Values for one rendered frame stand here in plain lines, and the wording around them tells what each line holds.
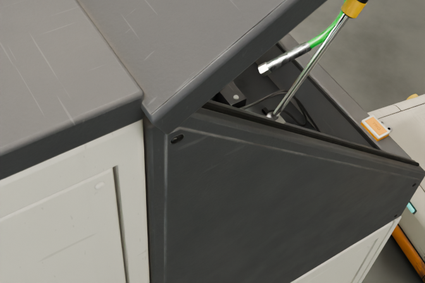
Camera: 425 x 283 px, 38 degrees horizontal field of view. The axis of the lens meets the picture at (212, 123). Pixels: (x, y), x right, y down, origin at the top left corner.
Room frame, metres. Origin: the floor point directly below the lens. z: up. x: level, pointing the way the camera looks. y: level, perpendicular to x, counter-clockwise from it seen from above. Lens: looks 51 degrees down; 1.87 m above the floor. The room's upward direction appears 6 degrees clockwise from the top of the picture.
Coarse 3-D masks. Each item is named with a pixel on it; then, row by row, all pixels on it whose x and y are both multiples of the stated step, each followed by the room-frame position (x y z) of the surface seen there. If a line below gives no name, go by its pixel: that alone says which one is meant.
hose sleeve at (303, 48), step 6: (306, 42) 0.75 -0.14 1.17; (294, 48) 0.75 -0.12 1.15; (300, 48) 0.75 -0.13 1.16; (306, 48) 0.74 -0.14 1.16; (282, 54) 0.74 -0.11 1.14; (288, 54) 0.74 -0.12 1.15; (294, 54) 0.74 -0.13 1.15; (300, 54) 0.74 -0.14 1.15; (276, 60) 0.74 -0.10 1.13; (282, 60) 0.74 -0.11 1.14; (288, 60) 0.74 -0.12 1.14; (270, 66) 0.73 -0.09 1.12; (276, 66) 0.73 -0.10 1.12
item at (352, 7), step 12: (348, 0) 0.49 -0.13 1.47; (360, 0) 0.49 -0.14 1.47; (348, 12) 0.49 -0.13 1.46; (336, 24) 0.49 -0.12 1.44; (324, 48) 0.48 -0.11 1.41; (312, 60) 0.48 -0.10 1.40; (300, 84) 0.47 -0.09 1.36; (288, 96) 0.47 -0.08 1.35; (276, 108) 0.46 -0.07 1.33; (276, 120) 0.45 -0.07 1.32
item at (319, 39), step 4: (340, 12) 0.76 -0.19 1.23; (340, 16) 0.76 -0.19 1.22; (336, 20) 0.76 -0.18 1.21; (332, 24) 0.76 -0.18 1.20; (328, 28) 0.76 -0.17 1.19; (332, 28) 0.76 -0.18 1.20; (324, 32) 0.76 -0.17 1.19; (328, 32) 0.76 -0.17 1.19; (316, 36) 0.76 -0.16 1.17; (320, 36) 0.76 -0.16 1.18; (324, 36) 0.75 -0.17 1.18; (312, 40) 0.75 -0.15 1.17; (316, 40) 0.75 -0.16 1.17; (320, 40) 0.75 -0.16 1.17; (312, 44) 0.75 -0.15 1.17; (316, 44) 0.75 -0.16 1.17
